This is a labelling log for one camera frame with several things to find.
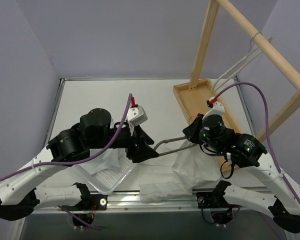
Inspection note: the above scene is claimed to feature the grey hanger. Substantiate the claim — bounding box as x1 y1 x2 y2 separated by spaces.
153 136 196 157

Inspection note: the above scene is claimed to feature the white pleated skirt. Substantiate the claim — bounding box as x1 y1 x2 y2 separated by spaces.
138 145 221 203

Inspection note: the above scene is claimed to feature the cream wooden hanger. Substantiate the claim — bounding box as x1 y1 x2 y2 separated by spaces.
210 46 263 93

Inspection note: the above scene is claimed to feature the light blue white skirt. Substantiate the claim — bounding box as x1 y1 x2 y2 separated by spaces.
80 148 124 176

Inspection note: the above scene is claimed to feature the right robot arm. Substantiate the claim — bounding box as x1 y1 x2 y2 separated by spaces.
182 114 300 234

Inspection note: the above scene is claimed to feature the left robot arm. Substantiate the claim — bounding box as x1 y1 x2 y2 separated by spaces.
0 108 159 221

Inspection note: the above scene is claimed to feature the white plastic basket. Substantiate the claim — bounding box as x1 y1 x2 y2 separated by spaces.
72 148 136 195

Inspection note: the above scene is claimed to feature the wooden clothes rack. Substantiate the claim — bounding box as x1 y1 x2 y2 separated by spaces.
172 0 300 173

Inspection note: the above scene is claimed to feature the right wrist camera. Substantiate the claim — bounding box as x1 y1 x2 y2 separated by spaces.
204 97 225 118

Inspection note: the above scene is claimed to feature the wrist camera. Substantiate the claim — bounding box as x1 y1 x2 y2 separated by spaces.
127 105 148 127
204 97 225 118

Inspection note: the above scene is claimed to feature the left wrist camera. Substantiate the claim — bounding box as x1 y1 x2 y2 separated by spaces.
127 105 148 127

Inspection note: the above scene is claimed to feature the aluminium front rail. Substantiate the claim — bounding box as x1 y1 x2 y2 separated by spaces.
19 187 278 216

